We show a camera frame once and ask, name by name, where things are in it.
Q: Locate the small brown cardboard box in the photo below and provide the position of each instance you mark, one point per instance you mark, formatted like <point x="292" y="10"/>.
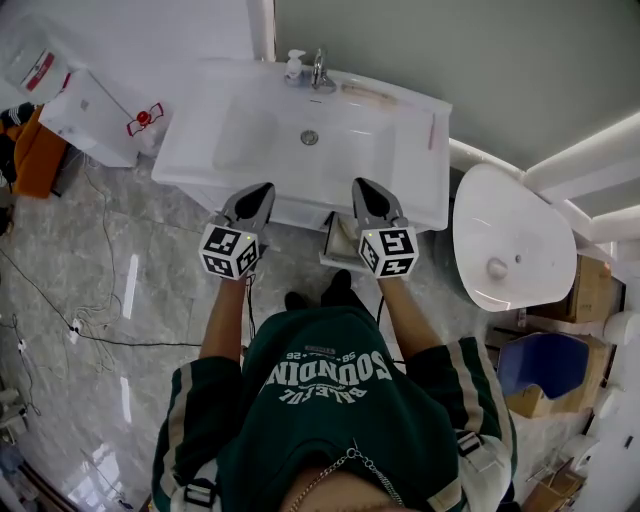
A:
<point x="592" y="290"/>

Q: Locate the metal sink drain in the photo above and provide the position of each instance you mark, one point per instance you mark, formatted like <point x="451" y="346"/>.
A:
<point x="309" y="136"/>

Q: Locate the orange sofa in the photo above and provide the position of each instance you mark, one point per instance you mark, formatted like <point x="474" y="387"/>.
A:
<point x="37" y="155"/>

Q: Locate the person's right black shoe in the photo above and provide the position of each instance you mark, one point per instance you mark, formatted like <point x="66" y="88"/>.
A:
<point x="341" y="281"/>

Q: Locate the white boxy appliance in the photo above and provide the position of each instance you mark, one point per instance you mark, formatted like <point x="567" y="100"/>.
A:
<point x="90" y="115"/>

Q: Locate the person's right forearm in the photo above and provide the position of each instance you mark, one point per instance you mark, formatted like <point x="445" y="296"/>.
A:
<point x="410" y="320"/>

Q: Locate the white vertical pillar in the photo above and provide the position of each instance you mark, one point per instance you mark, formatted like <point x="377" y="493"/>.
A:
<point x="261" y="30"/>

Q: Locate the open small cardboard box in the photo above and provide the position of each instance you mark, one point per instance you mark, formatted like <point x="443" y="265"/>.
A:
<point x="555" y="487"/>

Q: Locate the person's left black shoe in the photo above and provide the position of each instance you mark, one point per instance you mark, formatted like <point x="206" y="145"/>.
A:
<point x="295" y="301"/>

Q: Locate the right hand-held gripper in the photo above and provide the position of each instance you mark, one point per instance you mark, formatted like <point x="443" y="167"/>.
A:
<point x="395" y="247"/>

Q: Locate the person's right leg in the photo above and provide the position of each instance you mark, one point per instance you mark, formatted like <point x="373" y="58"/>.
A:
<point x="350" y="305"/>

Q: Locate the blue plastic bin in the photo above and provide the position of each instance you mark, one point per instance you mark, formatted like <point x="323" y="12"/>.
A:
<point x="542" y="362"/>

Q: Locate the white sink vanity cabinet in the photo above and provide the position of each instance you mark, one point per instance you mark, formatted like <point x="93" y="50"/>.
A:
<point x="250" y="130"/>

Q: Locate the striped black orange cloth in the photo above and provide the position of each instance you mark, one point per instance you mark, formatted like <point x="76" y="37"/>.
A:
<point x="12" y="117"/>

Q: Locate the chrome faucet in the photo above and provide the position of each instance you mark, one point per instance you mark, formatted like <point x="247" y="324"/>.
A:
<point x="322" y="75"/>

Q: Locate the green printed shirt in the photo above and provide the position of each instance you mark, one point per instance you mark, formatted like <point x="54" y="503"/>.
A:
<point x="325" y="405"/>

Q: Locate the person's left forearm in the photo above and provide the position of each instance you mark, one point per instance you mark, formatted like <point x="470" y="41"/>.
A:
<point x="225" y="317"/>

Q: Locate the white soap dispenser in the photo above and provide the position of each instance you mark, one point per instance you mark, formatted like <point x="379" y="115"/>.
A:
<point x="295" y="70"/>

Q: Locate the water jug with red label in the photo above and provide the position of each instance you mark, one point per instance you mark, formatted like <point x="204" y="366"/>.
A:
<point x="37" y="70"/>

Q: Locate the white power strip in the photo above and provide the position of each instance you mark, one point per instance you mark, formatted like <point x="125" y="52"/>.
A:
<point x="74" y="330"/>

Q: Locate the large brown cardboard box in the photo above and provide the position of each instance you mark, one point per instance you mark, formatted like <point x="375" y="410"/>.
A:
<point x="530" y="405"/>

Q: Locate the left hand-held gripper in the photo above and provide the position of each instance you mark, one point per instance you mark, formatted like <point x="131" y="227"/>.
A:
<point x="225" y="242"/>

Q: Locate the white oval bathtub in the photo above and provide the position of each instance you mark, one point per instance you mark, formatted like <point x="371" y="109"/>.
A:
<point x="515" y="235"/>

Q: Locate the clear bottle with red cap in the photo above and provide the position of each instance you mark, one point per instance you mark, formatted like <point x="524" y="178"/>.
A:
<point x="144" y="119"/>

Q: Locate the white drawer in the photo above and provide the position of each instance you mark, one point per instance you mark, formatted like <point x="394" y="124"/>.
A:
<point x="330" y="257"/>

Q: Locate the person's black shoe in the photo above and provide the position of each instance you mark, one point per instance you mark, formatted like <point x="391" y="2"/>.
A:
<point x="341" y="281"/>
<point x="295" y="301"/>

